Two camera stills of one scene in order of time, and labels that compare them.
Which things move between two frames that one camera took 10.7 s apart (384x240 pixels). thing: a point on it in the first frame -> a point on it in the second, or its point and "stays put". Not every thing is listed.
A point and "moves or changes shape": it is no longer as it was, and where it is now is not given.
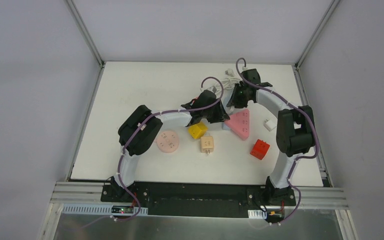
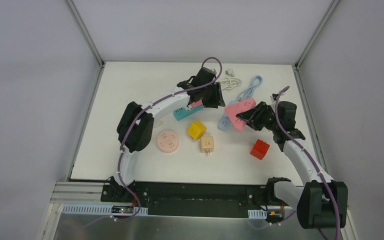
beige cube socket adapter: [207, 144] stays put
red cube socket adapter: [260, 149] stays put
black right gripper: [239, 97] -> [258, 116]
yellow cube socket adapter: [197, 131] stays put
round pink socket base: [168, 141] stays put
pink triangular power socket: [239, 123] moves or changes shape
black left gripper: [219, 110] -> [207, 100]
